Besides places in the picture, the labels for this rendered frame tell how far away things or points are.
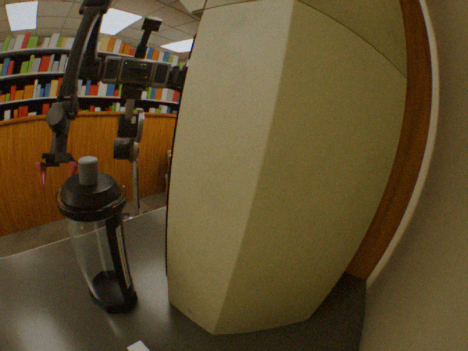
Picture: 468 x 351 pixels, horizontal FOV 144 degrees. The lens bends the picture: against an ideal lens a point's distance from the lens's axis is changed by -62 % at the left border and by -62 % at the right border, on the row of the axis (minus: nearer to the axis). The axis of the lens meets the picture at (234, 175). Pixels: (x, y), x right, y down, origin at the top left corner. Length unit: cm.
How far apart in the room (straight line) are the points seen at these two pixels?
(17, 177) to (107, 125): 122
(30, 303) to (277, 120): 51
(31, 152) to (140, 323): 197
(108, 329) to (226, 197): 32
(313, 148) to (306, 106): 4
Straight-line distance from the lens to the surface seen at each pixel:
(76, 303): 43
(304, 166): 19
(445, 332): 33
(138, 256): 50
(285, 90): 17
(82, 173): 26
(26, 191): 230
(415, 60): 62
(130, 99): 115
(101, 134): 228
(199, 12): 27
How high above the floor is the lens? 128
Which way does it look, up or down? 18 degrees down
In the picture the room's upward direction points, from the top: 12 degrees clockwise
